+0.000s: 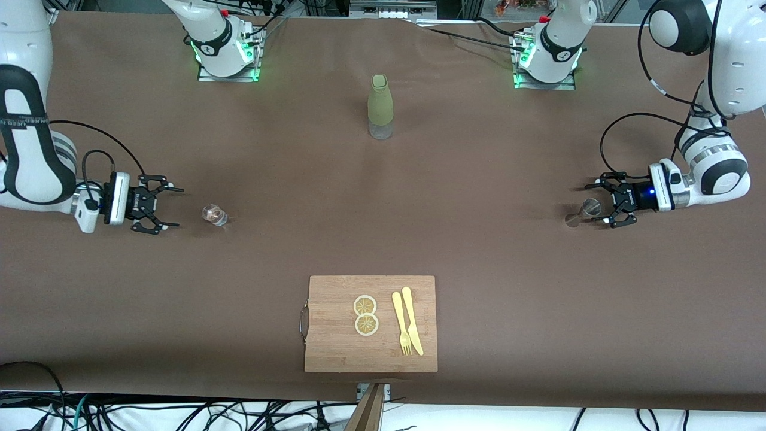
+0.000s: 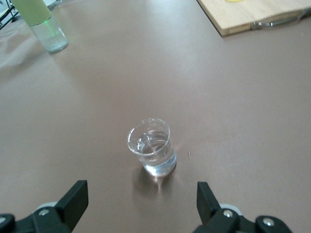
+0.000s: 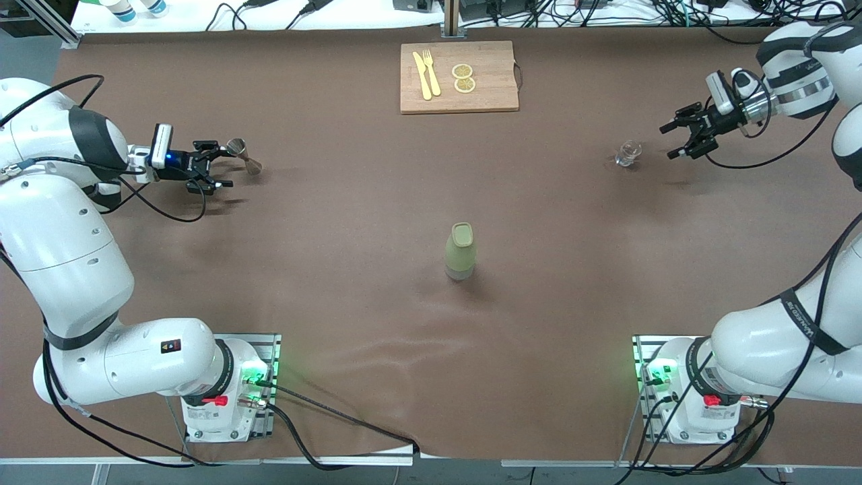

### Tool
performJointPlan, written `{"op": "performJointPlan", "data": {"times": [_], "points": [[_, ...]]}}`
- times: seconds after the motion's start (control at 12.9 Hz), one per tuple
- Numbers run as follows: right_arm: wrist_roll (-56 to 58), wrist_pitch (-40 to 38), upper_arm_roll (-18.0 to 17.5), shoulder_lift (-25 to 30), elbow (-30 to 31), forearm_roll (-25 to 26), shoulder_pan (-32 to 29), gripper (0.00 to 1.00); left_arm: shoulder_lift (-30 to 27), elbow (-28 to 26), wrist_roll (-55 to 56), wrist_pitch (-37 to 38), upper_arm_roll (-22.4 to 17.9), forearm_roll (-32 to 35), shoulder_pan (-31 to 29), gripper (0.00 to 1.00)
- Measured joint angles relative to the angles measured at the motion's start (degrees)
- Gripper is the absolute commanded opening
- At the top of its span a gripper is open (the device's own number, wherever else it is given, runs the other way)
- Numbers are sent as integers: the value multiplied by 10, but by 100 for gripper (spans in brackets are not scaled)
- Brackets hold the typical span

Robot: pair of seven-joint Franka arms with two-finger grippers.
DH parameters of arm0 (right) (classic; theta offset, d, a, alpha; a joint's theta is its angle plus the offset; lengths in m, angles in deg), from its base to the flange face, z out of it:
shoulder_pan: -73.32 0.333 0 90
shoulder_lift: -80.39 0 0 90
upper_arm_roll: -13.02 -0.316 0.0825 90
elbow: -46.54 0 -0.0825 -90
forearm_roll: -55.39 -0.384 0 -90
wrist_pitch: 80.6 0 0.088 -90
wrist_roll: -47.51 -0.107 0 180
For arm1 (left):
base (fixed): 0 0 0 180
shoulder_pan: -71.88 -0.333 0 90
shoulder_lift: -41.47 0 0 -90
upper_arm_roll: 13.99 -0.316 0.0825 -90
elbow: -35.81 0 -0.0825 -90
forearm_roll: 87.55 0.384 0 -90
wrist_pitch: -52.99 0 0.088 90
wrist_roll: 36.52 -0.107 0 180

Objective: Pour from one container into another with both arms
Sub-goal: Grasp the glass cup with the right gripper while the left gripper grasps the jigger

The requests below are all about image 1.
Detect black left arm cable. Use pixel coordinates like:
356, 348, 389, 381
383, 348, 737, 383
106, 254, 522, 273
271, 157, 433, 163
600, 0, 731, 177

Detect grey socket strip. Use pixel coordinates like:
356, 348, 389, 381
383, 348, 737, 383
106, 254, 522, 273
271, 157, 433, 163
350, 0, 437, 19

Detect yellow plastic fork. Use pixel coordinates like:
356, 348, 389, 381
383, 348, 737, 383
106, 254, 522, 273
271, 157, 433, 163
392, 292, 413, 357

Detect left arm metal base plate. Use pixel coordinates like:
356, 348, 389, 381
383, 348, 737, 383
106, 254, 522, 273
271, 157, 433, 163
512, 30, 577, 90

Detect looped black floor cable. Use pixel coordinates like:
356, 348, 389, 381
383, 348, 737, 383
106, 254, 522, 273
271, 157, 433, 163
0, 361, 66, 431

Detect wooden post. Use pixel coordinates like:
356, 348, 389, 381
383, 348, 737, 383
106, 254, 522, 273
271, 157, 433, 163
344, 383, 387, 431

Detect green-sleeved glass bottle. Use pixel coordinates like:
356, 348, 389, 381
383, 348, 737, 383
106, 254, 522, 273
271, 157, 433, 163
367, 74, 394, 141

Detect steel double-cone jigger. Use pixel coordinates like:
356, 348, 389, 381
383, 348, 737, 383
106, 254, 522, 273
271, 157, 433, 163
565, 198, 602, 228

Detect yellow plastic knife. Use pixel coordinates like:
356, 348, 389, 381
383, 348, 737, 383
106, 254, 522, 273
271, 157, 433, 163
402, 287, 424, 356

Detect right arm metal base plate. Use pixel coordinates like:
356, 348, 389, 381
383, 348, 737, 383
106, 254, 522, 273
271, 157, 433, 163
197, 23, 264, 83

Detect brown table cover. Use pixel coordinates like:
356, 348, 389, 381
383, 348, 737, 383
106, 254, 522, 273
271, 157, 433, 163
0, 11, 766, 412

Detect wooden cutting board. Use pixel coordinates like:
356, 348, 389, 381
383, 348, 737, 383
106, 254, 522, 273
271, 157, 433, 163
299, 275, 438, 373

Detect teal floor cable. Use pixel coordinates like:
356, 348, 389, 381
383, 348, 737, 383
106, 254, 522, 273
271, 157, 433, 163
72, 395, 92, 431

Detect black cable across cover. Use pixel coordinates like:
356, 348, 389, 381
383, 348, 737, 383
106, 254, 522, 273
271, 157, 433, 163
413, 21, 527, 53

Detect orange background items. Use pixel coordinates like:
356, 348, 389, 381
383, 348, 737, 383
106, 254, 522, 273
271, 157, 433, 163
494, 0, 539, 16

